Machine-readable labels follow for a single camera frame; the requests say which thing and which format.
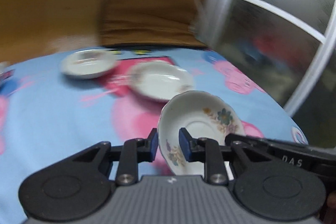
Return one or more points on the small white floral dish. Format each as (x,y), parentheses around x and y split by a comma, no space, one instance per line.
(88,64)

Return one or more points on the floral scalloped saucer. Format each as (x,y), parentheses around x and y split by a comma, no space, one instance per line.
(204,116)

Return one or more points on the brown seat cushion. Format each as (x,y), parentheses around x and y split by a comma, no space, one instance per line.
(165,23)

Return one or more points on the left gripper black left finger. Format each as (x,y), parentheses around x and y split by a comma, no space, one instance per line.
(80,185)

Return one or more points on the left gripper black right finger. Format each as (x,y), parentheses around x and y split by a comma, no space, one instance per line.
(260,183)

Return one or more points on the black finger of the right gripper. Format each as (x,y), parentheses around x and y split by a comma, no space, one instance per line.
(320,161)

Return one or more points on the white oval floral plate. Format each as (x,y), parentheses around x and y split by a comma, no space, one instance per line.
(159,80)

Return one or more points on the blue Peppa Pig tablecloth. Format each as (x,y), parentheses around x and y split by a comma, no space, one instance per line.
(46,116)

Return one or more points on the frosted glass sliding door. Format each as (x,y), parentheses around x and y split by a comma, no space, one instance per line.
(287,47)

